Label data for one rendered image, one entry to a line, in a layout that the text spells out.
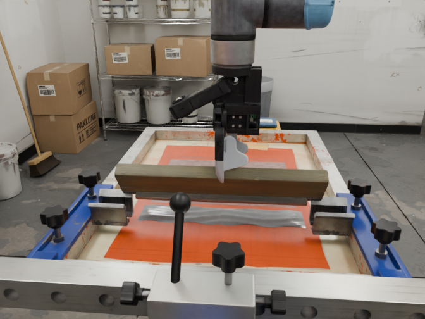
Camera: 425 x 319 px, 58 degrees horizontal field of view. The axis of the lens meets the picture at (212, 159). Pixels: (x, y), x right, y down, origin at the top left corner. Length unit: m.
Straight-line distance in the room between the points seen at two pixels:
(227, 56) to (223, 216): 0.36
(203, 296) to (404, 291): 0.27
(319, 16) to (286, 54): 3.74
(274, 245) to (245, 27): 0.41
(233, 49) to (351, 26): 3.87
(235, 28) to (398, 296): 0.44
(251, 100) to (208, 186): 0.19
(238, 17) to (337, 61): 3.88
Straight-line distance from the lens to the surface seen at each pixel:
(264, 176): 0.73
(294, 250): 0.77
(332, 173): 1.03
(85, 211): 0.83
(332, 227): 0.78
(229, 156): 0.69
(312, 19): 0.66
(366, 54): 4.56
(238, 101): 0.68
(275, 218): 0.86
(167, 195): 0.79
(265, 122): 1.48
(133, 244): 0.78
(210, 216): 0.84
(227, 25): 0.64
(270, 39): 4.36
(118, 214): 0.79
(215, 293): 0.48
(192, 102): 0.67
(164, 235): 0.80
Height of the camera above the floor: 1.39
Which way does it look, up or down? 22 degrees down
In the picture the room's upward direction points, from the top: straight up
